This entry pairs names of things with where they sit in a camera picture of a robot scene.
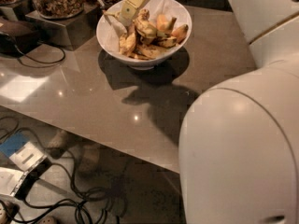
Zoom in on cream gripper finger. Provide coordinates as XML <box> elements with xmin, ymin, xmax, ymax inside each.
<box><xmin>119</xmin><ymin>0</ymin><xmax>148</xmax><ymax>26</ymax></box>

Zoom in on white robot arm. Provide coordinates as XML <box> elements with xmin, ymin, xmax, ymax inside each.
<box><xmin>178</xmin><ymin>0</ymin><xmax>299</xmax><ymax>224</ymax></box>

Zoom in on orange ripe banana back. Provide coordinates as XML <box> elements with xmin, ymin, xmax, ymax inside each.
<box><xmin>156</xmin><ymin>14</ymin><xmax>177</xmax><ymax>34</ymax></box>

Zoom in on white ceramic bowl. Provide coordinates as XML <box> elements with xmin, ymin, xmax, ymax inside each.
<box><xmin>108</xmin><ymin>0</ymin><xmax>192</xmax><ymax>69</ymax></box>

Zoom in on long spotted banana left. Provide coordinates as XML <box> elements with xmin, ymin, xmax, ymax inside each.
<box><xmin>103</xmin><ymin>10</ymin><xmax>138</xmax><ymax>56</ymax></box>

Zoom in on spotted banana bottom front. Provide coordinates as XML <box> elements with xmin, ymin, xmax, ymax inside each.
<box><xmin>136</xmin><ymin>44</ymin><xmax>167</xmax><ymax>59</ymax></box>

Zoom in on orange banana right edge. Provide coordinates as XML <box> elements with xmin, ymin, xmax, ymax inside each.
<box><xmin>172</xmin><ymin>24</ymin><xmax>189</xmax><ymax>43</ymax></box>

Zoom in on dark spotted banana middle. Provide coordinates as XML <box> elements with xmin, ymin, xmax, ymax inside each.
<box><xmin>154</xmin><ymin>36</ymin><xmax>177</xmax><ymax>49</ymax></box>

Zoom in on metal stand block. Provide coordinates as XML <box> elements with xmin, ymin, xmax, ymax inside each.
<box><xmin>25</xmin><ymin>4</ymin><xmax>101</xmax><ymax>50</ymax></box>

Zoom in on glass jar of nuts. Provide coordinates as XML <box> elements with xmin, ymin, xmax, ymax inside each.
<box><xmin>32</xmin><ymin>0</ymin><xmax>84</xmax><ymax>20</ymax></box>

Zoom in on beige shoe left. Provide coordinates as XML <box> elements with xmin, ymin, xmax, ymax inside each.
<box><xmin>46</xmin><ymin>130</ymin><xmax>73</xmax><ymax>159</ymax></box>

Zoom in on beige shoe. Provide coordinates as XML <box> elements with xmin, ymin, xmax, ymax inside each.
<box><xmin>78</xmin><ymin>143</ymin><xmax>100</xmax><ymax>175</ymax></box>
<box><xmin>46</xmin><ymin>130</ymin><xmax>73</xmax><ymax>159</ymax></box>

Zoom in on beige shoe right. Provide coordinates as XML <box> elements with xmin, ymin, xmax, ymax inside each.
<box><xmin>78</xmin><ymin>143</ymin><xmax>100</xmax><ymax>175</ymax></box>

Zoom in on blue and silver box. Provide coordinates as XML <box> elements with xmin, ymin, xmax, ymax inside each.
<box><xmin>0</xmin><ymin>133</ymin><xmax>51</xmax><ymax>200</ymax></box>

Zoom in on black appliance with cable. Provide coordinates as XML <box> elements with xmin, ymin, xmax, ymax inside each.
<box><xmin>0</xmin><ymin>16</ymin><xmax>66</xmax><ymax>69</ymax></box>

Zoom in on black floor cables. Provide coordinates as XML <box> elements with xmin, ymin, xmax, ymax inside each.
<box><xmin>0</xmin><ymin>115</ymin><xmax>129</xmax><ymax>224</ymax></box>

